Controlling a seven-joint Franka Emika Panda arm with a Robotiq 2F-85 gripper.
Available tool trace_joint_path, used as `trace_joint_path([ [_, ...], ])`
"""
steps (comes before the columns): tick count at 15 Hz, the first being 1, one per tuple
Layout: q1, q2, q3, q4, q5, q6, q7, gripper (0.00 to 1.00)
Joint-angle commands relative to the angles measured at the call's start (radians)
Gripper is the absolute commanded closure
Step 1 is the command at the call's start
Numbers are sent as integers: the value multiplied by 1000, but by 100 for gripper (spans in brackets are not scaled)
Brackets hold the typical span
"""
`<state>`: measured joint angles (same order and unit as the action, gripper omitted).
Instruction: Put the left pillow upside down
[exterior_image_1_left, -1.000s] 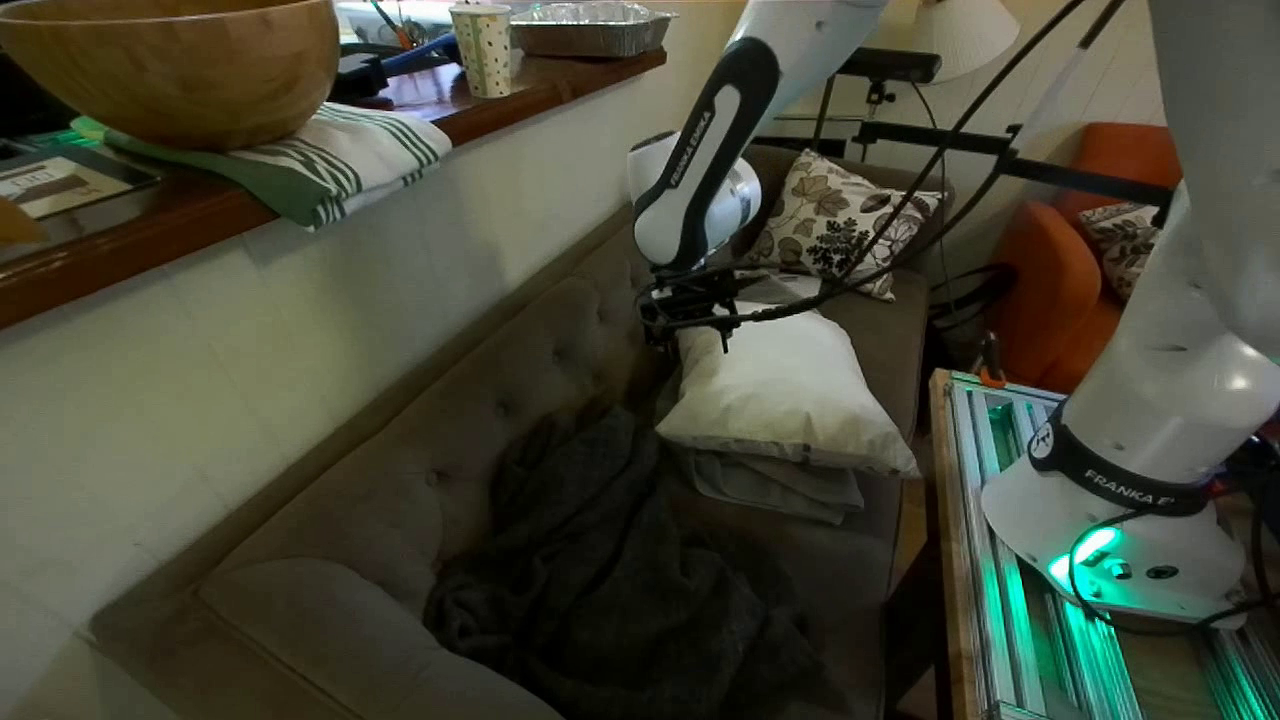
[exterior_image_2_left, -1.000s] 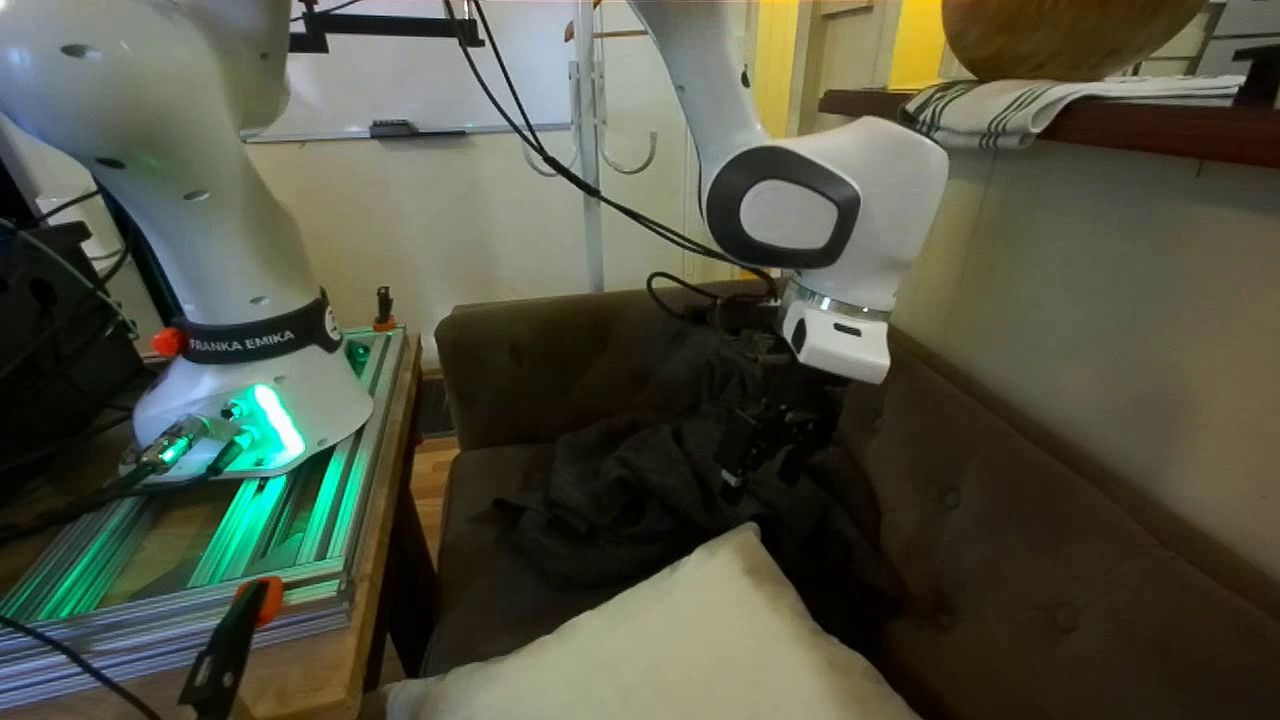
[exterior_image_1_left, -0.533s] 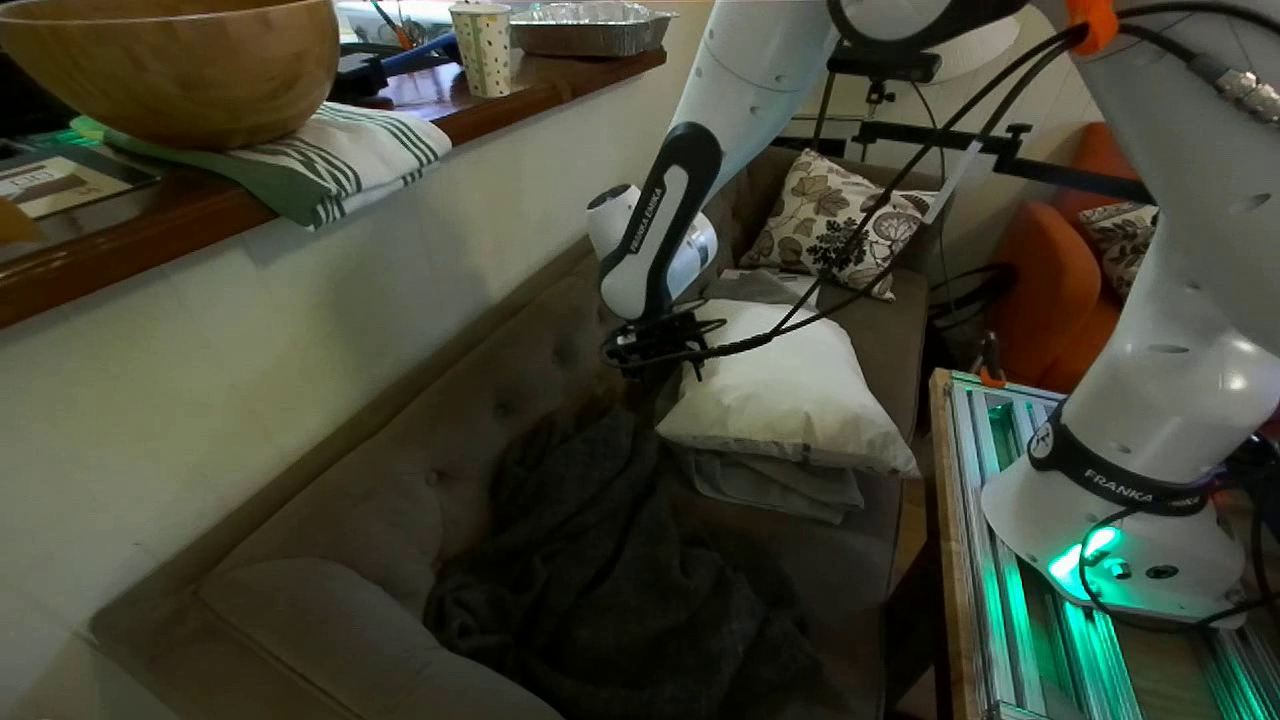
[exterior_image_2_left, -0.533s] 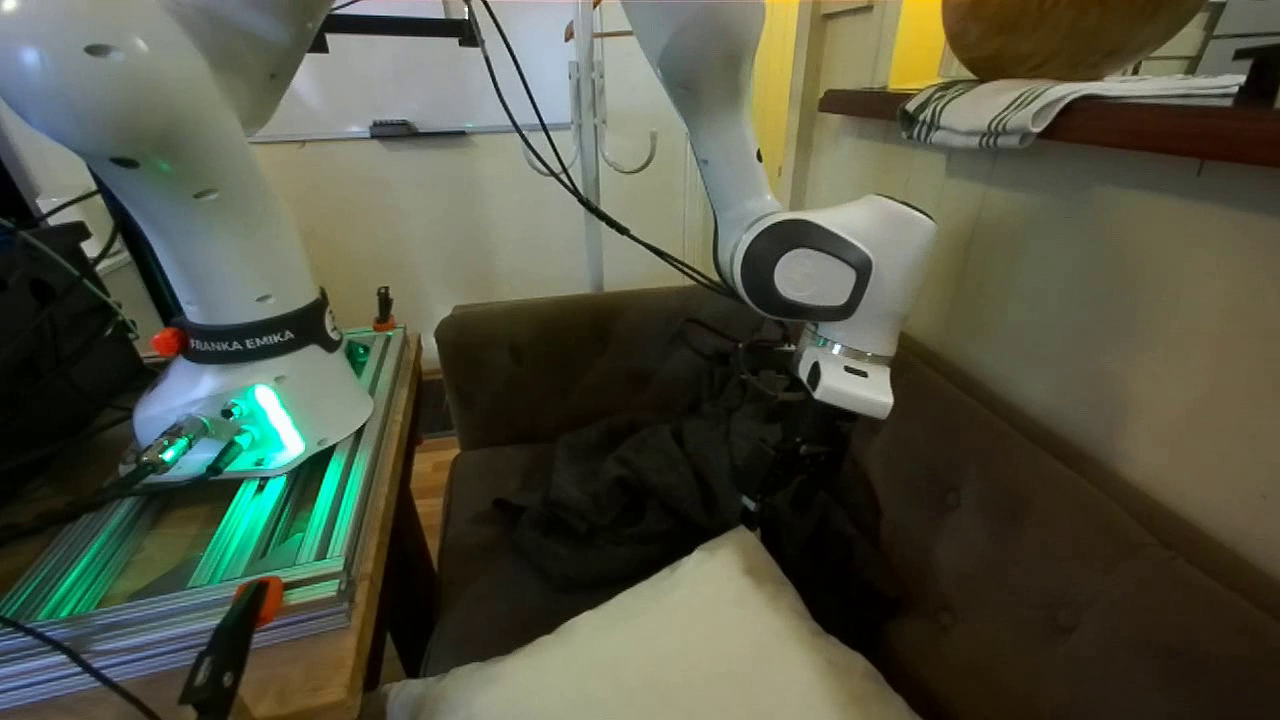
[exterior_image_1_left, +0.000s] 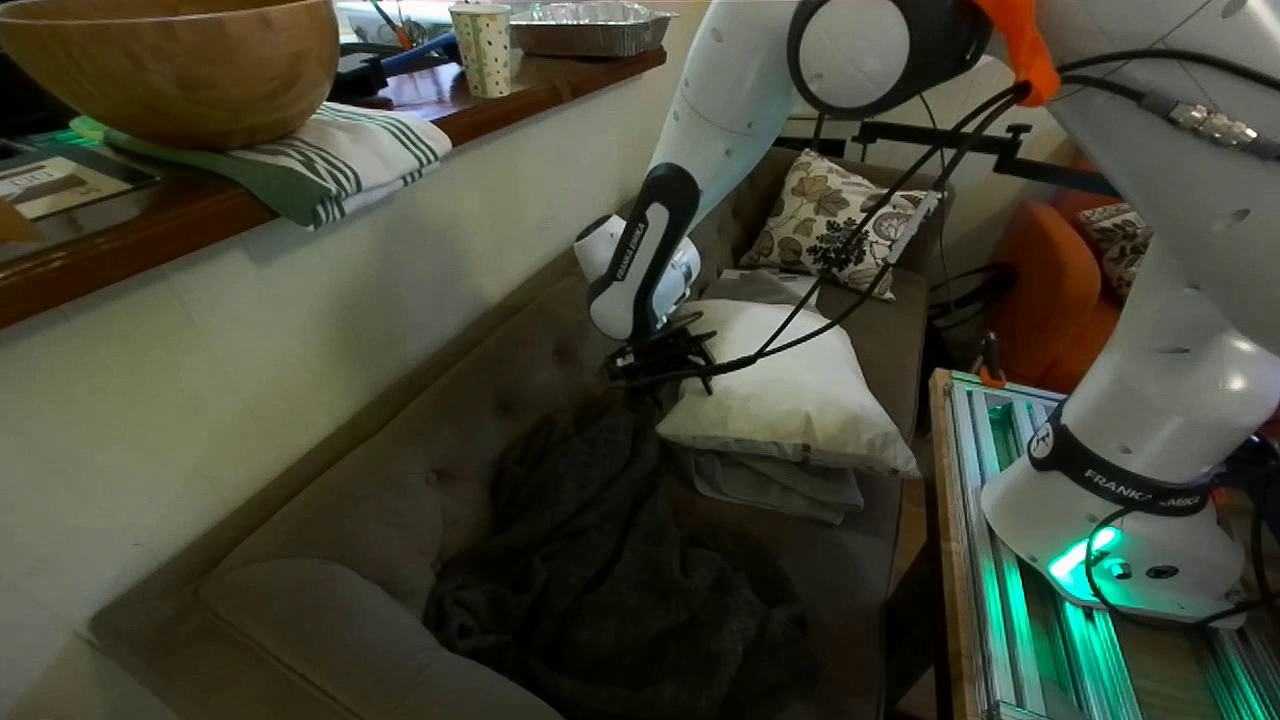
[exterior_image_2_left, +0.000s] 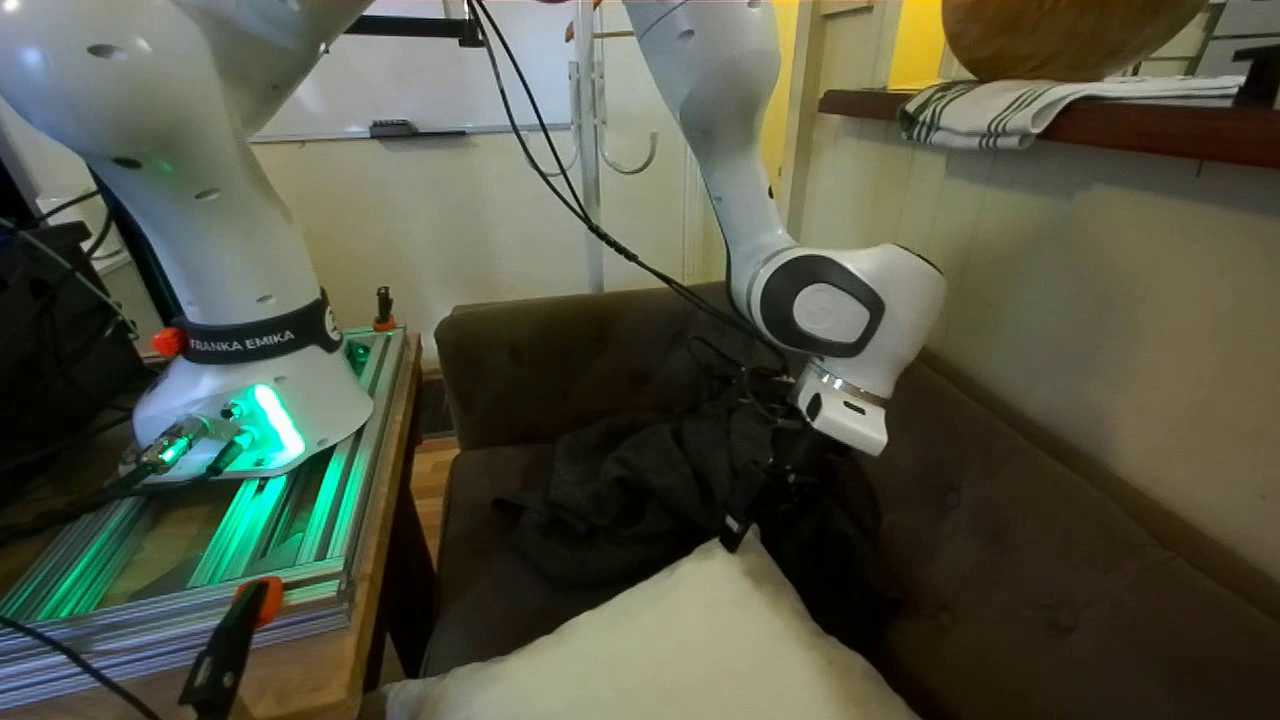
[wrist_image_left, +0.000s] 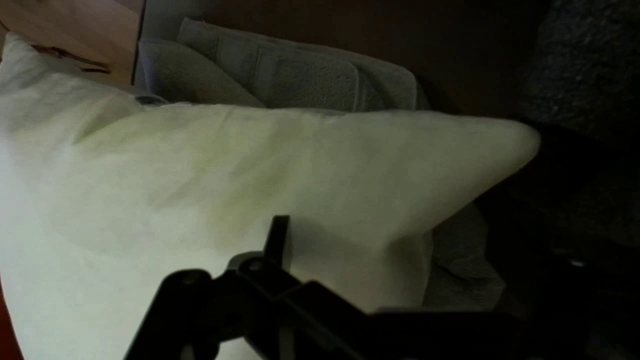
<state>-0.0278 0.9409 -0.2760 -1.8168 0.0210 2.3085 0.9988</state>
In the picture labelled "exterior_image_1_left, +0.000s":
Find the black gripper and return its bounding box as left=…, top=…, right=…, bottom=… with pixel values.
left=608, top=312, right=724, bottom=395

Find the plain white pillow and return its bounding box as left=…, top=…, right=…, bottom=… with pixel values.
left=652, top=296, right=926, bottom=480

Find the floral patterned pillow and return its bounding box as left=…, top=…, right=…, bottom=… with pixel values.
left=736, top=143, right=952, bottom=304

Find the dark grey blanket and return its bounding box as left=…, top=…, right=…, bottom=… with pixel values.
left=422, top=384, right=815, bottom=720

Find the grey tufted sofa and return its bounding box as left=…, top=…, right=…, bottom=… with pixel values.
left=85, top=130, right=955, bottom=720

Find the black bag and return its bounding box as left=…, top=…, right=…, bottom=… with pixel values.
left=926, top=258, right=1018, bottom=381

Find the aluminium foil tray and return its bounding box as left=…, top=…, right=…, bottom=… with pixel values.
left=504, top=0, right=676, bottom=59

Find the dotted paper cup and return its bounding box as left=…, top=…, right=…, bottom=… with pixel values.
left=448, top=0, right=516, bottom=100

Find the orange armchair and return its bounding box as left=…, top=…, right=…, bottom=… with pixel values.
left=985, top=185, right=1154, bottom=395

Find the green striped white towel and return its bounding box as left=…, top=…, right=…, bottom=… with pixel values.
left=102, top=100, right=457, bottom=230

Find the brown patterned cushion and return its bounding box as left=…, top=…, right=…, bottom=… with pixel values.
left=1074, top=194, right=1163, bottom=304

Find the orange plastic piece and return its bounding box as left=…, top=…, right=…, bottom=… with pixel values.
left=978, top=0, right=1069, bottom=111

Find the dark wooden shelf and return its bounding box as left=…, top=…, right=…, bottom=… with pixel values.
left=0, top=43, right=674, bottom=335

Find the large wooden bowl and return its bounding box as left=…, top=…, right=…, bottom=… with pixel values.
left=0, top=0, right=345, bottom=151

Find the green round object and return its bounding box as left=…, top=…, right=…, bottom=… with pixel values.
left=52, top=111, right=111, bottom=151

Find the flat printed card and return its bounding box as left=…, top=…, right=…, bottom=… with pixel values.
left=0, top=141, right=157, bottom=222

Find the black camera stand bar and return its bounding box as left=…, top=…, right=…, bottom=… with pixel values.
left=772, top=115, right=1116, bottom=198

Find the dark blue tool handle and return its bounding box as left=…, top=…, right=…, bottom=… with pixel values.
left=353, top=27, right=465, bottom=83

